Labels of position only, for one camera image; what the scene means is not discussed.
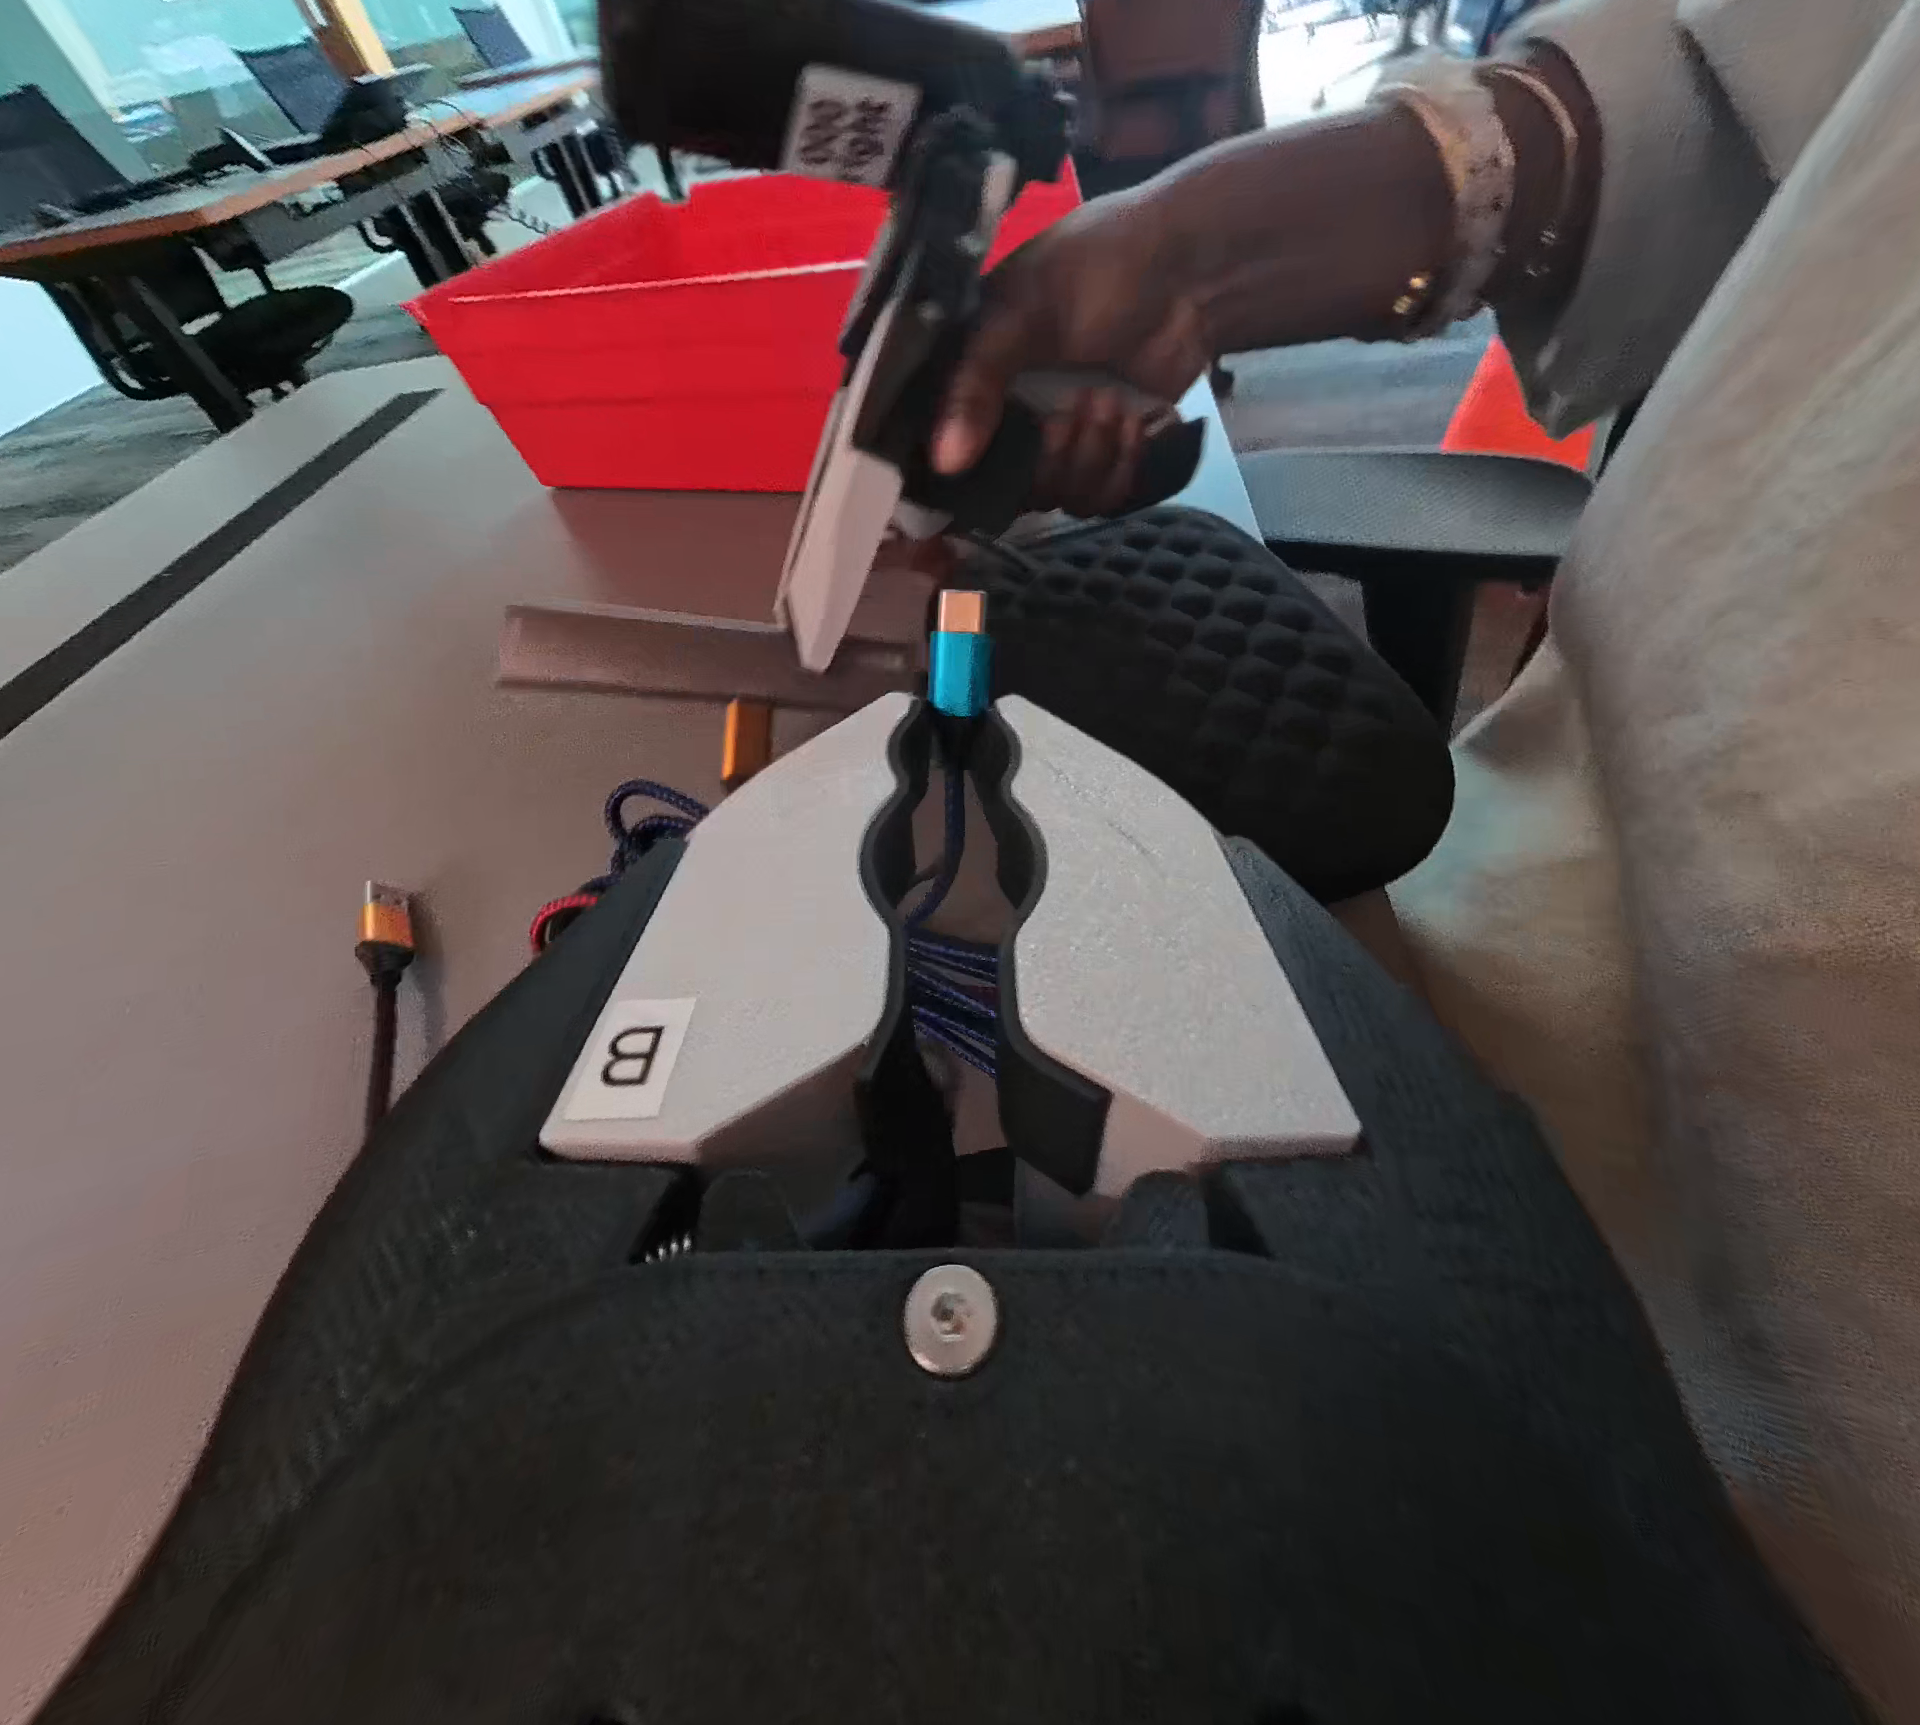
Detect dark brown chair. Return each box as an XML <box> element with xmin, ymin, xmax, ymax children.
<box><xmin>1081</xmin><ymin>0</ymin><xmax>1261</xmax><ymax>195</ymax></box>

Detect grey usb hub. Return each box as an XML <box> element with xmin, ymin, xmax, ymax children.
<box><xmin>493</xmin><ymin>600</ymin><xmax>935</xmax><ymax>711</ymax></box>

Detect red plastic bin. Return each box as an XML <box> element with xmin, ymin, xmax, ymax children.
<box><xmin>402</xmin><ymin>168</ymin><xmax>1085</xmax><ymax>496</ymax></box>

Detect black cable with orange plugs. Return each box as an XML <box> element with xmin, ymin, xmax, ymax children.
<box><xmin>353</xmin><ymin>702</ymin><xmax>775</xmax><ymax>1134</ymax></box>

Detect orange object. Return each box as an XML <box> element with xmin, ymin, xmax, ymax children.
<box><xmin>1445</xmin><ymin>335</ymin><xmax>1596</xmax><ymax>475</ymax></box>

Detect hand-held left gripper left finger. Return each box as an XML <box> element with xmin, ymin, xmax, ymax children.
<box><xmin>536</xmin><ymin>693</ymin><xmax>920</xmax><ymax>1168</ymax></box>

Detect black quilted cushion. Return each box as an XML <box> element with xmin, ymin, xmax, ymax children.
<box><xmin>959</xmin><ymin>506</ymin><xmax>1458</xmax><ymax>905</ymax></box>

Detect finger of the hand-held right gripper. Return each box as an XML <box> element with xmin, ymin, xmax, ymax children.
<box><xmin>773</xmin><ymin>381</ymin><xmax>906</xmax><ymax>677</ymax></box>

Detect blue usb-c cable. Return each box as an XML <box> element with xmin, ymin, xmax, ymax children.
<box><xmin>600</xmin><ymin>589</ymin><xmax>1009</xmax><ymax>1247</ymax></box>

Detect person's right forearm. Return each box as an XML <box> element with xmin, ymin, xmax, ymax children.
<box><xmin>1394</xmin><ymin>0</ymin><xmax>1920</xmax><ymax>443</ymax></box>

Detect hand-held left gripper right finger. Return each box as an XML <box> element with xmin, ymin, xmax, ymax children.
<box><xmin>978</xmin><ymin>693</ymin><xmax>1368</xmax><ymax>1202</ymax></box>

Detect black office chair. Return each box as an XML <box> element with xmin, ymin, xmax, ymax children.
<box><xmin>107</xmin><ymin>281</ymin><xmax>357</xmax><ymax>405</ymax></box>

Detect wood-edged office desk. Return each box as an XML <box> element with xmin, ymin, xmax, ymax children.
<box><xmin>0</xmin><ymin>56</ymin><xmax>610</xmax><ymax>435</ymax></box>

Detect person's right hand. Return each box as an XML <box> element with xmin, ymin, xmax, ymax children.
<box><xmin>926</xmin><ymin>101</ymin><xmax>1464</xmax><ymax>515</ymax></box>

